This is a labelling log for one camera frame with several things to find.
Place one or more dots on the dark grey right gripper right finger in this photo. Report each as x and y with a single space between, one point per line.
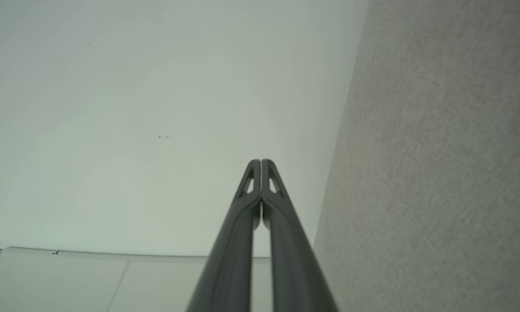
290 251

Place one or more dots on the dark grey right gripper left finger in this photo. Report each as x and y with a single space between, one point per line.
232 242

